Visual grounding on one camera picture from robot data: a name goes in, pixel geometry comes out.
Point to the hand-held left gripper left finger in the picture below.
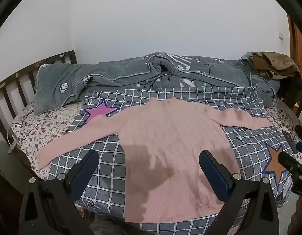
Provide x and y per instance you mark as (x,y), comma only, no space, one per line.
(82,173)

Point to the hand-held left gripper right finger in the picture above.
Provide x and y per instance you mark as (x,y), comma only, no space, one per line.
(215,173)

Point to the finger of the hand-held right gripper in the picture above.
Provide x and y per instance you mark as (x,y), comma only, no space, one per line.
(290,140)
(288,161)

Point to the pink knitted sweater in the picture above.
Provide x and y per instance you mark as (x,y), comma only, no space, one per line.
(165,132)

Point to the brown clothes pile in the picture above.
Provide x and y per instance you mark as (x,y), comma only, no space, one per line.
(275,63)

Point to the grey checked star blanket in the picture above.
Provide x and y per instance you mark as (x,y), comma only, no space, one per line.
(111,188)

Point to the dark wooden chair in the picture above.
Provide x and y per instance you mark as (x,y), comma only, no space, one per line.
(291,95)

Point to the floral bed sheet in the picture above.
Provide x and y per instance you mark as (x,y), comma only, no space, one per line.
(36,132)

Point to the wooden door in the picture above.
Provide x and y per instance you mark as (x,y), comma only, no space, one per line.
(300,41)

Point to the grey-green flower quilt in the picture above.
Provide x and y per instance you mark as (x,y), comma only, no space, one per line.
(116,71)

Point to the dark wooden headboard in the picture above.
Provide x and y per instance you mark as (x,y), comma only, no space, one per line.
(67,56)

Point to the white wall switch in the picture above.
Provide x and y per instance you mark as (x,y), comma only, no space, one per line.
(281,35)

